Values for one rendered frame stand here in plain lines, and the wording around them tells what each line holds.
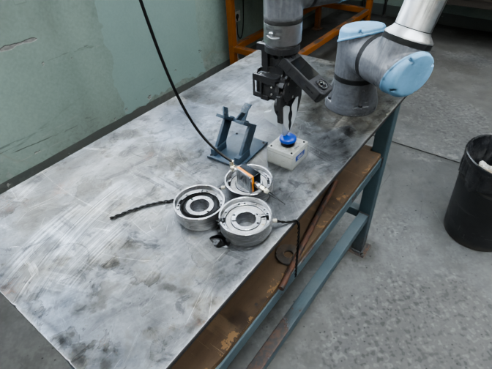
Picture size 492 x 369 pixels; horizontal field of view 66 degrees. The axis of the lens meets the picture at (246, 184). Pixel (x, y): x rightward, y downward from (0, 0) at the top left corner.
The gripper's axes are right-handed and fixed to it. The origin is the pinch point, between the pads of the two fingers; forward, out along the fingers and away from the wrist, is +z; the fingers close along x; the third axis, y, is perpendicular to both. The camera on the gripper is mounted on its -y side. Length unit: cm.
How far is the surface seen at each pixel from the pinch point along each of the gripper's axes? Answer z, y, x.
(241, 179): 3.0, 0.7, 17.1
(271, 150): 4.2, 2.1, 3.4
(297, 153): 4.2, -3.6, 1.2
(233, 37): 54, 148, -161
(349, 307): 88, -18, -23
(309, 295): 64, -9, -4
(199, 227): 6.2, 1.0, 30.5
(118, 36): 29, 161, -71
